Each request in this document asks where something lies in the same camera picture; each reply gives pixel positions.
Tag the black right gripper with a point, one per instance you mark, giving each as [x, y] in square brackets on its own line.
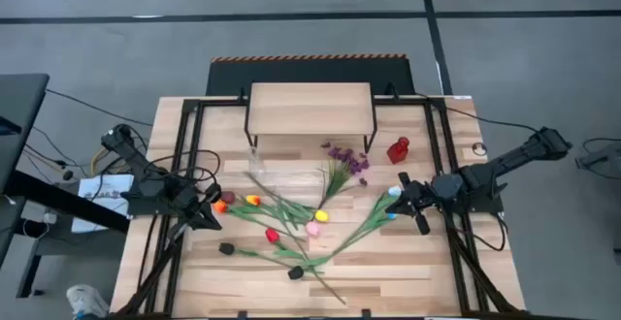
[441, 191]

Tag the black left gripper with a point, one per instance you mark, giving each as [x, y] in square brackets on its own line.
[191, 199]

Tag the white tulip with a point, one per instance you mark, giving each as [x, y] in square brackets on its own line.
[394, 190]

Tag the yellow and red tulip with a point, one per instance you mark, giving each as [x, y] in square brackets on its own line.
[252, 200]

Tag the red glass vase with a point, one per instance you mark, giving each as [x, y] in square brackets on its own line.
[398, 151]

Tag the purple artificial flower bunch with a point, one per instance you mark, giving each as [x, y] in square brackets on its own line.
[347, 155]

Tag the pink tulip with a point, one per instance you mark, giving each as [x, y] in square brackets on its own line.
[313, 229]

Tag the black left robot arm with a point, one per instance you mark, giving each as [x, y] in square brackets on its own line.
[131, 150]

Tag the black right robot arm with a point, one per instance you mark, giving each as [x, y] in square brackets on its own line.
[524, 152]

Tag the wooden shelf with black legs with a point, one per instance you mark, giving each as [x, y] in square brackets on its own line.
[310, 109]

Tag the orange tulip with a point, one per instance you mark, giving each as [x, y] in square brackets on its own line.
[219, 207]

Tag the dark maroon tulip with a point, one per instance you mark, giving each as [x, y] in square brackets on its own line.
[228, 197]

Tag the clear glass vase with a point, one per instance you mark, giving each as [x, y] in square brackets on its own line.
[257, 162]

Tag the black table clamp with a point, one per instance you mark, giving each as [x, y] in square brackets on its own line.
[241, 314]
[366, 313]

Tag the white printed paper sheet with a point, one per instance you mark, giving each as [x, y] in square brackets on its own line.
[104, 189]

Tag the white shoe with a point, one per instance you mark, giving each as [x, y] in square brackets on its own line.
[87, 300]

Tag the white power adapter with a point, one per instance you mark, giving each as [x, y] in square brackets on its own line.
[48, 218]

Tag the black floor mat striped edge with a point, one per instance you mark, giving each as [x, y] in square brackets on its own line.
[310, 73]

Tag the grey floor stand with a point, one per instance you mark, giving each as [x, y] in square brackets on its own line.
[599, 157]

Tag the dark grey desk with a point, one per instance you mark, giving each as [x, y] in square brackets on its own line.
[19, 116]

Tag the black aluminium table frame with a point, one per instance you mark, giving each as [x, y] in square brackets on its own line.
[218, 102]

